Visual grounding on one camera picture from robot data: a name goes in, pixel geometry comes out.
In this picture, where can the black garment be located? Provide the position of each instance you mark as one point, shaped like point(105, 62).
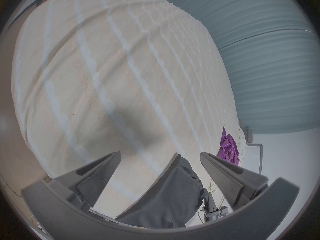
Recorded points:
point(170, 199)

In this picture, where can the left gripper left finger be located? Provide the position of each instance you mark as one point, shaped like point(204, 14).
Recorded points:
point(95, 176)

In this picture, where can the dark grey bedside table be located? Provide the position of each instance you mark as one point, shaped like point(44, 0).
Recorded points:
point(260, 159)

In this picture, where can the white printed garment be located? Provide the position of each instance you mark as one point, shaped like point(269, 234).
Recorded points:
point(212, 187)

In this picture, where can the purple garment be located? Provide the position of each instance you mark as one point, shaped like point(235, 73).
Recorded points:
point(228, 147)

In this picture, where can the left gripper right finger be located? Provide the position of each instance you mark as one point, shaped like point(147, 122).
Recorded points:
point(225, 177)

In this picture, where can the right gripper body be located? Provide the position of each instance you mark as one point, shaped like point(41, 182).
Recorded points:
point(213, 213)

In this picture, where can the bed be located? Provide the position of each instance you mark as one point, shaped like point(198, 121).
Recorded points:
point(112, 71)

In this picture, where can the blue-green curtain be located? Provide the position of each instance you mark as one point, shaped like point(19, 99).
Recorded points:
point(262, 59)

